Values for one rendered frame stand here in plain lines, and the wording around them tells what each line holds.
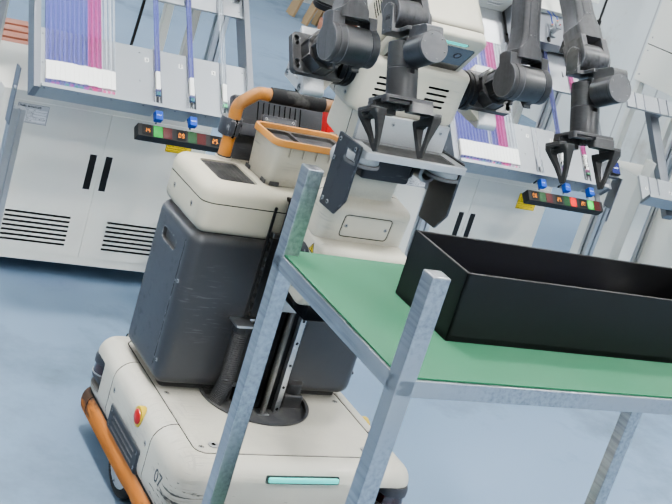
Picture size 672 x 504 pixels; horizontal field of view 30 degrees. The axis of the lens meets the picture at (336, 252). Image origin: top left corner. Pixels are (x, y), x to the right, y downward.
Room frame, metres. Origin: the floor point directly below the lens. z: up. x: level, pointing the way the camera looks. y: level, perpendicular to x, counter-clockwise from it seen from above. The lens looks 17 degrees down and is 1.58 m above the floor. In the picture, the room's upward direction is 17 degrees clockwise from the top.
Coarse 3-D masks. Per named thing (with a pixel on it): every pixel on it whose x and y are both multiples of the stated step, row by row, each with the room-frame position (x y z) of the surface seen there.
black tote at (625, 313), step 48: (432, 240) 1.93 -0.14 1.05; (480, 240) 1.98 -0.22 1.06; (480, 288) 1.79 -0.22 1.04; (528, 288) 1.83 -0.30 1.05; (576, 288) 1.88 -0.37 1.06; (624, 288) 2.14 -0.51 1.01; (480, 336) 1.80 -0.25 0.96; (528, 336) 1.85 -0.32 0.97; (576, 336) 1.89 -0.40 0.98; (624, 336) 1.94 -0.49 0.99
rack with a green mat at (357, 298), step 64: (320, 256) 1.99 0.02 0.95; (256, 320) 1.96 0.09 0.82; (384, 320) 1.78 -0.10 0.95; (256, 384) 1.95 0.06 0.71; (384, 384) 1.60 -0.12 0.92; (448, 384) 1.62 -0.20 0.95; (512, 384) 1.68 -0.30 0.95; (576, 384) 1.76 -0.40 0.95; (640, 384) 1.85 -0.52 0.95; (384, 448) 1.59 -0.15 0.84
